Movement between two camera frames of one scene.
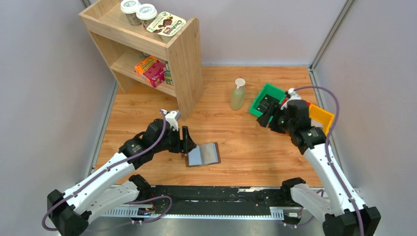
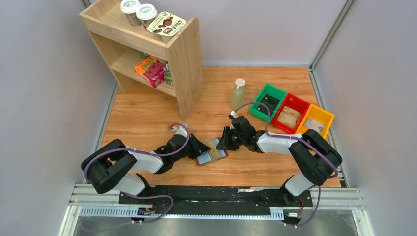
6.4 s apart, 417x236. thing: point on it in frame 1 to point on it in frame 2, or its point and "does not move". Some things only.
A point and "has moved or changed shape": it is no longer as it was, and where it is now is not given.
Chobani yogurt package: (166, 24) does not move
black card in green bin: (267, 101) does not move
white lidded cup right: (147, 13) does not move
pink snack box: (156, 73) does not move
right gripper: (272, 113) to (230, 137)
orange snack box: (142, 67) does not move
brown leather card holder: (203, 154) has moved or changed shape
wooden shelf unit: (133, 53) does not move
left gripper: (183, 141) to (194, 147)
